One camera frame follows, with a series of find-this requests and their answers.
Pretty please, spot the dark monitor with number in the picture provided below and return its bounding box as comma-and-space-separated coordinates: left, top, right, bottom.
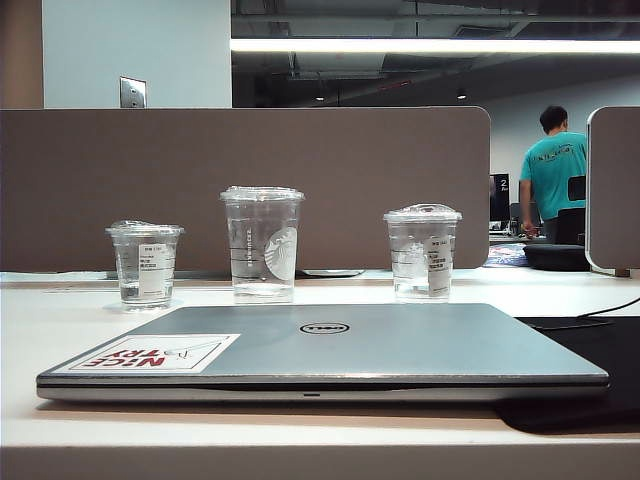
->
489, 173, 511, 223

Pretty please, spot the black round cushion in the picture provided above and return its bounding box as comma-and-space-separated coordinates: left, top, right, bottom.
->
521, 242, 591, 272

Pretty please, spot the small clear cup wavy lid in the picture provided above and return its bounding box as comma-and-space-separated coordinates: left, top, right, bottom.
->
104, 219, 186, 310

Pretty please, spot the person in teal shirt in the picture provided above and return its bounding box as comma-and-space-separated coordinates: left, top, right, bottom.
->
518, 104, 589, 245

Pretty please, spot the black cable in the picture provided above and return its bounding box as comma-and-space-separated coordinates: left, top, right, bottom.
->
576, 295, 640, 318

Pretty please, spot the metal wall switch plate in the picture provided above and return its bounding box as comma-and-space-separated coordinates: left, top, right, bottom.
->
119, 75, 148, 109

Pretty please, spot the black office chair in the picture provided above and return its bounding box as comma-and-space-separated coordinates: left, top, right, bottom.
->
555, 174, 588, 246

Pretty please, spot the small clear cup domed lid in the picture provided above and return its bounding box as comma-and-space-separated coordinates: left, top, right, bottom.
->
382, 203, 463, 304

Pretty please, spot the silver Dell laptop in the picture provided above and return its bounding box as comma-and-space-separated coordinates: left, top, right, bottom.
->
35, 302, 611, 403

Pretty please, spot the long ceiling light strip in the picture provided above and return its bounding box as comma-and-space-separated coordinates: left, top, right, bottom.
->
230, 37, 640, 55

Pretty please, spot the red white Nice Try sticker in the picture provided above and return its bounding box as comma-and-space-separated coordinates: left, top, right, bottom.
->
68, 333, 243, 374

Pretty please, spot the black mouse pad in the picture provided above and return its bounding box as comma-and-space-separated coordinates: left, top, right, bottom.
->
492, 315, 640, 434

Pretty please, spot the tall clear Starbucks logo cup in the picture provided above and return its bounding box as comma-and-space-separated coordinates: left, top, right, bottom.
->
218, 185, 306, 305

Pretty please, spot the narrow brown white-edged partition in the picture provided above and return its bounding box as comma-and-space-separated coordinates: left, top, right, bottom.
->
584, 105, 640, 278

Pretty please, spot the wide brown desk partition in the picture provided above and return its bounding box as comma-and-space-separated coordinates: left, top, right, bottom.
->
0, 105, 492, 274

